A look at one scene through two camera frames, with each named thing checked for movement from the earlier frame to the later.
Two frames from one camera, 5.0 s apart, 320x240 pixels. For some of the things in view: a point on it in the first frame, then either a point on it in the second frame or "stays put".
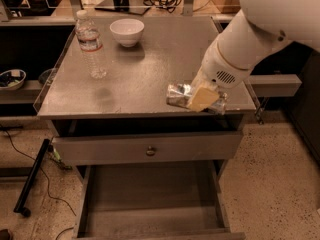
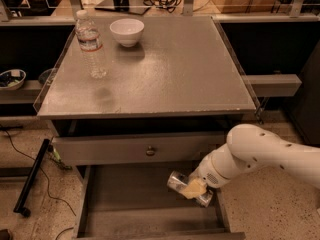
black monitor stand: (123, 3) stays put
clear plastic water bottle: (90, 42) stays put
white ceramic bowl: (127, 31) stays put
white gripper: (220, 68) → (207, 173)
